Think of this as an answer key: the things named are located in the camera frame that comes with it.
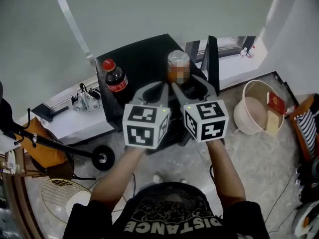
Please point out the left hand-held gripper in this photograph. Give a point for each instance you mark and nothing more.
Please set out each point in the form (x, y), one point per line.
(144, 128)

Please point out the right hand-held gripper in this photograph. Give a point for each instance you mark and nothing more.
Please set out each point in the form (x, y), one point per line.
(207, 121)

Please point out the orange drink can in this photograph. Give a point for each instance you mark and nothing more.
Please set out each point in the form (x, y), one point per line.
(178, 63)

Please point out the black mini fridge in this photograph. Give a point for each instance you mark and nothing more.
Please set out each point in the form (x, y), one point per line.
(144, 58)

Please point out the cola bottle red cap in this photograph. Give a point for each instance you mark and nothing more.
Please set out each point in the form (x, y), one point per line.
(115, 80)

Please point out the person's left forearm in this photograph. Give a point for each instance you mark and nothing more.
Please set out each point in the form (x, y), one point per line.
(117, 173)

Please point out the person's right forearm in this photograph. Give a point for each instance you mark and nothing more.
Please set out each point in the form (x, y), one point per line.
(226, 173)

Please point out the cream plastic basin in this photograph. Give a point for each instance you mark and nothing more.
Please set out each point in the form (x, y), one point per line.
(251, 113)

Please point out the small white bottle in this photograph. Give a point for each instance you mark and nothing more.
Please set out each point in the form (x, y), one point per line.
(243, 51)

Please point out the folded patterned umbrella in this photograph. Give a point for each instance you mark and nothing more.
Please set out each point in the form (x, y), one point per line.
(86, 101)

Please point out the small red-capped bottle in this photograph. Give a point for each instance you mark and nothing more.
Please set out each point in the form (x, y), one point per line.
(251, 50)

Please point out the white window ledge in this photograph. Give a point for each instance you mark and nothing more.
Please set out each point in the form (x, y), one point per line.
(79, 124)

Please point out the red box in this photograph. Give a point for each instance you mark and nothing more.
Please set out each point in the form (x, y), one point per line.
(275, 102)

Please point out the beige box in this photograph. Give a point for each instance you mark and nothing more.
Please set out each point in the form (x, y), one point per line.
(272, 121)

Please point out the grey roller blind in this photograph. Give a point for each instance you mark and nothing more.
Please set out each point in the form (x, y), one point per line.
(162, 9)
(30, 34)

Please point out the person's left shoe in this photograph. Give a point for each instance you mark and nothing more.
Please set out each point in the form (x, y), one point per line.
(157, 178)

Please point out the person's shoe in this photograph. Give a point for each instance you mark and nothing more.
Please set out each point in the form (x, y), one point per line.
(183, 181)
(157, 178)

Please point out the person's right shoe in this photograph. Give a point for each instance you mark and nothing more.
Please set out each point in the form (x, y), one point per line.
(183, 181)

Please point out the white bottle red cap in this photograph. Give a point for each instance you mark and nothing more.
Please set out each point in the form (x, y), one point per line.
(290, 110)

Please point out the wooden rack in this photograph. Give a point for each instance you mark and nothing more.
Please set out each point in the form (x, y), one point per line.
(295, 123)

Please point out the black coat rack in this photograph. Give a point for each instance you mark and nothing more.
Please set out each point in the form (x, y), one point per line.
(62, 146)

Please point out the striped cloth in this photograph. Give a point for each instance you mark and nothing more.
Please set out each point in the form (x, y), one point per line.
(307, 131)

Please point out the orange bag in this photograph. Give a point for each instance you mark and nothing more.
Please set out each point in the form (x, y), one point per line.
(49, 159)

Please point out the person's black t-shirt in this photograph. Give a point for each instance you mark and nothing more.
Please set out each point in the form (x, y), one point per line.
(169, 220)

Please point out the white seat cushion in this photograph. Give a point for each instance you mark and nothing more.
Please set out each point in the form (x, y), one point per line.
(77, 203)

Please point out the black bag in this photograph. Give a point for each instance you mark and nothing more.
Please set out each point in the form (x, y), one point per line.
(5, 113)

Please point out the wooden shelf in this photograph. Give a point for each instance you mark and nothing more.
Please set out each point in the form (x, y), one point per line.
(20, 169)

